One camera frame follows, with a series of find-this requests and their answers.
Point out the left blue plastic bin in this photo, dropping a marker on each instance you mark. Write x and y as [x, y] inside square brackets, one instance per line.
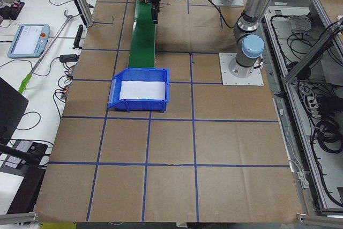
[139, 74]

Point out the teach pendant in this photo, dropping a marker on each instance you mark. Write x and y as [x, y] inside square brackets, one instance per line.
[29, 41]

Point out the green handled grabber tool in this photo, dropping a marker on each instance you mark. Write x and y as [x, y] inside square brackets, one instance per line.
[26, 80]

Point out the black monitor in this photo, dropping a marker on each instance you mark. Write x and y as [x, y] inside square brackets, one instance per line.
[13, 106]

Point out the white foam pad left bin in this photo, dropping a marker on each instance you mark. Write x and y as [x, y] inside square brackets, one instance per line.
[142, 90]

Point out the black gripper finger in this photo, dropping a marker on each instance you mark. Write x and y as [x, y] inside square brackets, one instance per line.
[155, 12]

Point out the green conveyor belt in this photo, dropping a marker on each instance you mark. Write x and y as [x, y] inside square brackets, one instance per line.
[142, 50]

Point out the black power adapter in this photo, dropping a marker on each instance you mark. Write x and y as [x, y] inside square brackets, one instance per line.
[64, 58]

